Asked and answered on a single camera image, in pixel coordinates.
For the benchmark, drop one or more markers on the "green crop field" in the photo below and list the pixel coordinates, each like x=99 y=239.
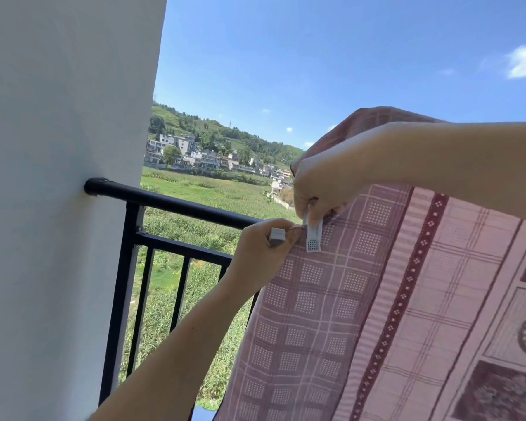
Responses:
x=210 y=195

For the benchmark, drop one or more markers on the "black metal balcony railing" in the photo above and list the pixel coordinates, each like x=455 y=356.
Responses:
x=166 y=201

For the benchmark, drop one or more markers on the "white plastic clothespin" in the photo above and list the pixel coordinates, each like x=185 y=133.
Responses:
x=314 y=238

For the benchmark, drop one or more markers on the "person's left hand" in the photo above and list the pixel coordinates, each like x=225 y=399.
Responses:
x=255 y=258

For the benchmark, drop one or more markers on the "person's right forearm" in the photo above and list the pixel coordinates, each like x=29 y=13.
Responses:
x=464 y=162

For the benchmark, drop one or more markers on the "pink patterned bedsheet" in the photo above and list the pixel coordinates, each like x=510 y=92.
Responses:
x=377 y=324

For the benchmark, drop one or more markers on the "person's left forearm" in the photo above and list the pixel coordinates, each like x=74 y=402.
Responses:
x=175 y=355

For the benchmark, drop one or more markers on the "person's right fingers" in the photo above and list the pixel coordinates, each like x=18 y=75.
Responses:
x=318 y=210

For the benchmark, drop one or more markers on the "green wooded hill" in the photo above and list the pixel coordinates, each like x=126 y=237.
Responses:
x=228 y=135

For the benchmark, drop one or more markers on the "cluster of village buildings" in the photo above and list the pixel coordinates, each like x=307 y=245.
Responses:
x=201 y=160

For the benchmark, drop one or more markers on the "person's right hand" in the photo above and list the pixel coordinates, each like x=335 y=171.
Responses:
x=333 y=170

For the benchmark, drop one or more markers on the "person's left thumb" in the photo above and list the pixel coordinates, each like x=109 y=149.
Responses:
x=276 y=223

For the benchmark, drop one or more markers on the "grey plastic clothespin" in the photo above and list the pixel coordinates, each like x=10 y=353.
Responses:
x=276 y=235

